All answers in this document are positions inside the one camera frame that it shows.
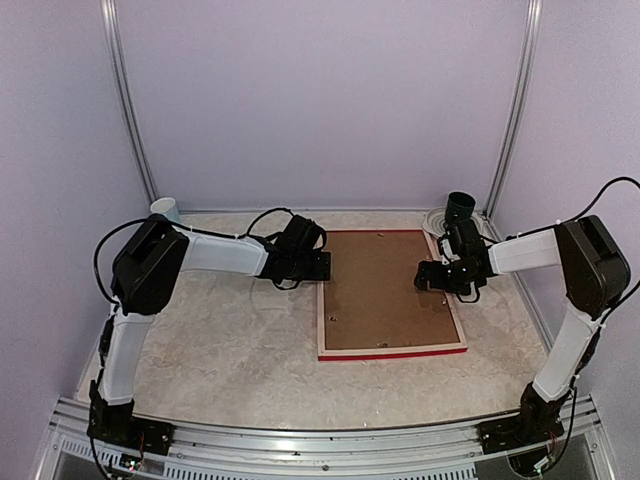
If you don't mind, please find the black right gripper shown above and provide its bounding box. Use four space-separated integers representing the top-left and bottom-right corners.
414 258 479 296

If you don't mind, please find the brown backing cardboard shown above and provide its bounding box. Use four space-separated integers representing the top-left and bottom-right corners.
323 232 462 350

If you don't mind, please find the red wooden picture frame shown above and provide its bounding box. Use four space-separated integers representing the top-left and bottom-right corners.
316 229 470 362

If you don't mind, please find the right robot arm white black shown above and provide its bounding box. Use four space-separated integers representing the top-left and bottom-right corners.
414 215 631 452

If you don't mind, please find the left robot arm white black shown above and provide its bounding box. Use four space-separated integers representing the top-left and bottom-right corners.
90 214 331 445

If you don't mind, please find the white patterned plate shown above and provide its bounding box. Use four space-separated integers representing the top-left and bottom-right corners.
422 207 484 238

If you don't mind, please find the dark green cup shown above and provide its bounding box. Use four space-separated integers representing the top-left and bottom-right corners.
444 191 476 225

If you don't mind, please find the light blue mug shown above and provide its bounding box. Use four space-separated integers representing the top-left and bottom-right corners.
150 197 181 223

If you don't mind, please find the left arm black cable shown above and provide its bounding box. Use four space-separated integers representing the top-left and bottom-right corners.
93 206 296 301

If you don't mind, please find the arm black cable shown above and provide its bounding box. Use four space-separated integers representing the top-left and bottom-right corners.
504 177 640 241
93 206 296 301

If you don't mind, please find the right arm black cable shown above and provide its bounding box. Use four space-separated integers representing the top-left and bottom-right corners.
504 177 640 241

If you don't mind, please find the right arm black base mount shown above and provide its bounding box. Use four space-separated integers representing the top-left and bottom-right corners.
477 415 565 455

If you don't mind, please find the right aluminium corner post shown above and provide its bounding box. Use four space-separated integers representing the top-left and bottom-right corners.
483 0 544 221

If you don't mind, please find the aluminium corner post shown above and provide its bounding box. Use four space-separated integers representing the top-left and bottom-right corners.
483 0 544 221
100 0 159 205

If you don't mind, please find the aluminium front rail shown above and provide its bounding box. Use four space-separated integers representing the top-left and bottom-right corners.
31 396 621 479

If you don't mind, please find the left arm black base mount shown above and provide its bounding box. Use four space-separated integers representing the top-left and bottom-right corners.
87 417 176 456

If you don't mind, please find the left aluminium corner post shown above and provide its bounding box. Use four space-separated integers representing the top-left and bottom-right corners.
100 0 159 205

